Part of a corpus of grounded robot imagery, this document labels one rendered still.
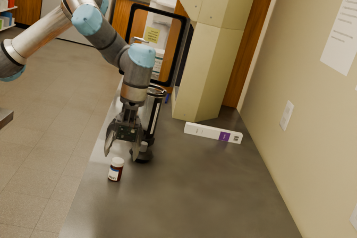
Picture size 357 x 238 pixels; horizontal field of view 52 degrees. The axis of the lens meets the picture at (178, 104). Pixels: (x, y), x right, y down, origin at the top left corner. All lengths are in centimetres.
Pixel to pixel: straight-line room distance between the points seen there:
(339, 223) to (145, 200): 55
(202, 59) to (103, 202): 86
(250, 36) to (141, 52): 118
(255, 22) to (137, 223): 137
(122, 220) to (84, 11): 56
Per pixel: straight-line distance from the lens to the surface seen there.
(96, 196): 112
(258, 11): 208
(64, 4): 142
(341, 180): 116
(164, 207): 114
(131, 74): 101
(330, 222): 119
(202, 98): 176
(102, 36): 102
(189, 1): 165
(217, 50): 171
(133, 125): 103
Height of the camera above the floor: 159
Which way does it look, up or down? 19 degrees down
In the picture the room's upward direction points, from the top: 15 degrees clockwise
